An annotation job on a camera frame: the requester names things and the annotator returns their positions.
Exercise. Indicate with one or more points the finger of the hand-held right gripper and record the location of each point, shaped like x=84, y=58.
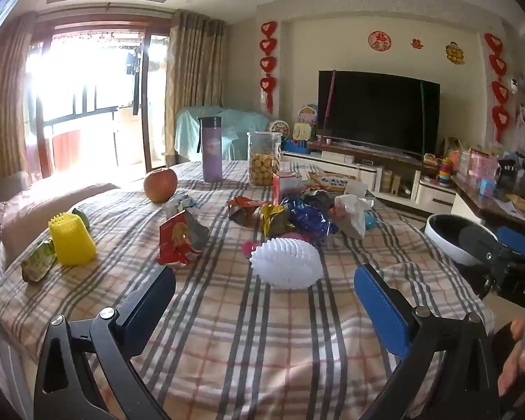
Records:
x=477, y=241
x=517, y=239

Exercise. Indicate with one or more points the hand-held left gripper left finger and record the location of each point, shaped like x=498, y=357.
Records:
x=151, y=302

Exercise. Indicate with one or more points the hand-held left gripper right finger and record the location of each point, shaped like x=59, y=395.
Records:
x=380, y=310

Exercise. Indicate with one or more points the white bin with black liner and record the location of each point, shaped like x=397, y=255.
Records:
x=444, y=229

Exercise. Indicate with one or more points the red snack wrapper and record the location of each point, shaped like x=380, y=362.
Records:
x=175, y=238

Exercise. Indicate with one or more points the blue plastic bag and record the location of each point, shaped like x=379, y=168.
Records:
x=371, y=219

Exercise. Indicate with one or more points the white blue wrapper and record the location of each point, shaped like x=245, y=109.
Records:
x=179, y=204

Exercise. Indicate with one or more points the white spiky plastic ball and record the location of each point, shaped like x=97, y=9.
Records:
x=284, y=264

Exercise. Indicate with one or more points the pink plastic piece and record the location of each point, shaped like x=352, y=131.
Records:
x=247, y=249

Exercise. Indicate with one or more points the blue foil wrapper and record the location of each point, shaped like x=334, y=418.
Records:
x=310, y=221

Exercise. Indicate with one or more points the white plastic bag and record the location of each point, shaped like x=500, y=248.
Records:
x=355, y=188

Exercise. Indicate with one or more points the dark wrapper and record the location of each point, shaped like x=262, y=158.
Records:
x=319, y=199

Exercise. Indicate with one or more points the orange snack wrapper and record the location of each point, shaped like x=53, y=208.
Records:
x=245, y=210

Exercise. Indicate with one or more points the gold foil wrapper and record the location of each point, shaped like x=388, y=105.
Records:
x=273, y=221

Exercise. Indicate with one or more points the red and white small box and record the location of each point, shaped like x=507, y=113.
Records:
x=284, y=186

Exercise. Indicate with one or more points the person's right hand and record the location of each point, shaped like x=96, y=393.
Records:
x=512, y=367

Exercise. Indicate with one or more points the dark marble side table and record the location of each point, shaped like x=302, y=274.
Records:
x=485, y=204

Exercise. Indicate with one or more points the small blue box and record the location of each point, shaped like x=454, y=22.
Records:
x=485, y=187

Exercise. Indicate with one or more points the pink toy box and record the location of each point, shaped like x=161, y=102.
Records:
x=483, y=166

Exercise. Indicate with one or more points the green foil packet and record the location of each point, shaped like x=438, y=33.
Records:
x=82, y=218

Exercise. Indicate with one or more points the red apple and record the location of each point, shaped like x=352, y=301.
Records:
x=159, y=183

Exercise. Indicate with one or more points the pink hanging clothes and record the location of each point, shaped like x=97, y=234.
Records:
x=524, y=120

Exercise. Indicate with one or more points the green gold snack packet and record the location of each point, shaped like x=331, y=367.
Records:
x=37, y=262

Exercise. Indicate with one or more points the orange cover book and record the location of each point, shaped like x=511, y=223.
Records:
x=328, y=181

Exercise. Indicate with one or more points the white television cabinet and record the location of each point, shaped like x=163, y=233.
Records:
x=354, y=166

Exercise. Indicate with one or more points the pink sofa cushion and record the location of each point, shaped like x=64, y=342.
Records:
x=26, y=210

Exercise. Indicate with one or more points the purple water bottle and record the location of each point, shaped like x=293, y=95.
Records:
x=212, y=153

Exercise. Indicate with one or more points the black flat television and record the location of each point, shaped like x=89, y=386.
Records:
x=376, y=109

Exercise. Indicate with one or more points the red heart hanging decoration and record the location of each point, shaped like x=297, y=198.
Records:
x=267, y=46
x=498, y=65

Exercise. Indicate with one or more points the clear jar of cookies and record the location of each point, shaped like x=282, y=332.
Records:
x=264, y=162

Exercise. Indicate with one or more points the blue toy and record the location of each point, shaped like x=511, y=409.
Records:
x=295, y=145

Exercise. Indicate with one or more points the teal covered sofa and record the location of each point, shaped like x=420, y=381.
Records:
x=236, y=127

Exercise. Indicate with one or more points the yellow toy phone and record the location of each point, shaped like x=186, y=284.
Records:
x=303, y=131

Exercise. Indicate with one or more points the colourful arcade toy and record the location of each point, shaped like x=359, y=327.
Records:
x=308, y=113

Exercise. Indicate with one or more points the small toy fan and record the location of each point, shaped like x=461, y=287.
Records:
x=278, y=126

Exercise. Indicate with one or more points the beige curtain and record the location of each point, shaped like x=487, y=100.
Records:
x=4, y=105
x=192, y=74

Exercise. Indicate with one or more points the dark balcony hanging clothes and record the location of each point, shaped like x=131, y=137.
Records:
x=131, y=63

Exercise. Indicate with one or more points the white wall camera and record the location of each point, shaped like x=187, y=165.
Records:
x=514, y=86

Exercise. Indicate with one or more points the yellow doll wall decoration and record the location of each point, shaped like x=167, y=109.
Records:
x=455, y=52

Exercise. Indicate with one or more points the small red wall sticker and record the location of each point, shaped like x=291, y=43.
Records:
x=416, y=43

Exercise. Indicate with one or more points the round red wall decoration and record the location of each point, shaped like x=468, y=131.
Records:
x=379, y=40

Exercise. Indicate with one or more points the wooden balcony door frame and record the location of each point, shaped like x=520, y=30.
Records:
x=105, y=22

